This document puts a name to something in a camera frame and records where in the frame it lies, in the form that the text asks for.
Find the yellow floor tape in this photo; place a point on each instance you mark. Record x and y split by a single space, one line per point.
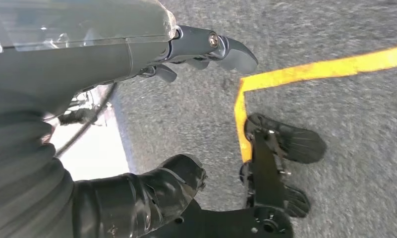
316 69

